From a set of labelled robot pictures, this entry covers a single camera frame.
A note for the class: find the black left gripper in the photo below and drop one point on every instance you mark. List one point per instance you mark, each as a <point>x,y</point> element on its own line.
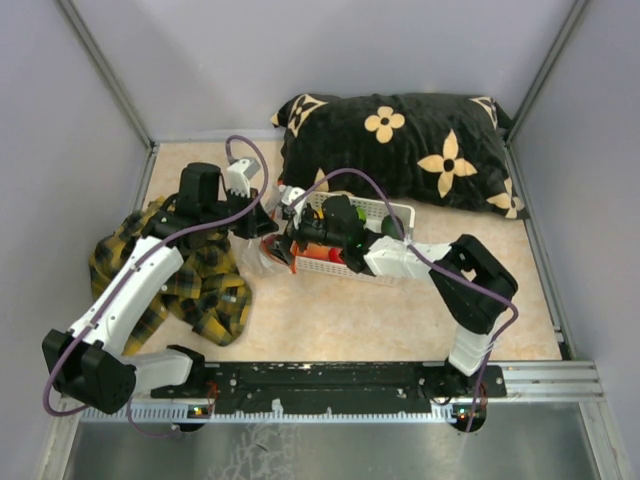
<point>256,217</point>

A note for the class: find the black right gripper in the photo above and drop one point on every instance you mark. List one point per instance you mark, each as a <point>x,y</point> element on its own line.
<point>281,247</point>

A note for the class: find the clear zip bag orange zipper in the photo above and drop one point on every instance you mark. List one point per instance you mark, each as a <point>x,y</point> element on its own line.
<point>252,255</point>

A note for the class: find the white perforated plastic basket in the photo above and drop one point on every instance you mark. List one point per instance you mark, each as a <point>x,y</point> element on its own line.
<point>376,211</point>

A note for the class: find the red apple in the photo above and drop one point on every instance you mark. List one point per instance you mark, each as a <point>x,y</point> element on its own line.
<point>335,256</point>

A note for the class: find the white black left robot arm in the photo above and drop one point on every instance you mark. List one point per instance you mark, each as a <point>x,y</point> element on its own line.
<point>87,362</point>

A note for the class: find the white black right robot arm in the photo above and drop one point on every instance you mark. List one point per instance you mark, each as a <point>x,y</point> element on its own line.
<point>475,287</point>

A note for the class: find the orange peach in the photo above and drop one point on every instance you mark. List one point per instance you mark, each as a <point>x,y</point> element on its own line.
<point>316,252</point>

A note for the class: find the yellow black plaid shirt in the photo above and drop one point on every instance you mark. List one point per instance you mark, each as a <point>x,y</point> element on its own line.
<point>207,292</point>

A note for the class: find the green striped toy melon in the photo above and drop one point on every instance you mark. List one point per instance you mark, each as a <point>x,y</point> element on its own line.
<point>361,214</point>

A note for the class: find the dark green avocado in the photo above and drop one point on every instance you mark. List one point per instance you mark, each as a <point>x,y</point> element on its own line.
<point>388,228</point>

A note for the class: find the black floral plush pillow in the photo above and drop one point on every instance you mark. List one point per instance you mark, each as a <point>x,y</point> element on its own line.
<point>441,149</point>

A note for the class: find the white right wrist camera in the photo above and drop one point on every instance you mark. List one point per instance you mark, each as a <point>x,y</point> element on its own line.
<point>291,202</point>

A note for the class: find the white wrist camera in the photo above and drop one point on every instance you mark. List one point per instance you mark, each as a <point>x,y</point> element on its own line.
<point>238,176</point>
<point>291,202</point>

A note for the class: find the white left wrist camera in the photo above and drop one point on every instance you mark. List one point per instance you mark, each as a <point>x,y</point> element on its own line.
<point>238,176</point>

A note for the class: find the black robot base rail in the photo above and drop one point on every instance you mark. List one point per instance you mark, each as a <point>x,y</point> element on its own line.
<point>338,388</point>

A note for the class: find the aluminium frame rail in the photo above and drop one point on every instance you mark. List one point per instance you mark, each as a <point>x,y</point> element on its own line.
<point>525,382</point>

